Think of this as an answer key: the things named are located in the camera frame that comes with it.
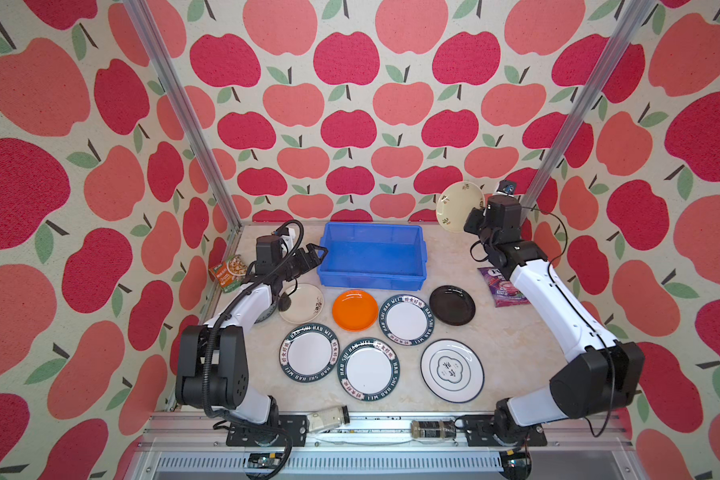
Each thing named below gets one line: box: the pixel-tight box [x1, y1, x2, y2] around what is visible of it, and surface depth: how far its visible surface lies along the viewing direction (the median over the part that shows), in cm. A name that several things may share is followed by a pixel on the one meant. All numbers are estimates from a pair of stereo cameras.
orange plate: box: [332, 289, 379, 332], surface depth 97 cm
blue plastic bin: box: [317, 222, 428, 291], surface depth 110 cm
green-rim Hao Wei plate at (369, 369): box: [338, 338, 401, 402], surface depth 86 cm
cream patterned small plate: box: [436, 181, 485, 233], surface depth 90 cm
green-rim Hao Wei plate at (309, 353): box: [279, 323, 341, 384], surface depth 90 cm
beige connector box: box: [307, 405, 350, 433], surface depth 75 cm
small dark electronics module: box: [410, 420, 457, 439], surface depth 73 cm
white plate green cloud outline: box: [421, 339, 485, 404], surface depth 85 cm
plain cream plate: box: [279, 283, 325, 324], surface depth 100 cm
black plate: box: [429, 285, 476, 326], surface depth 97 cm
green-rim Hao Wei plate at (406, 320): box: [378, 294, 435, 347], surface depth 96 cm
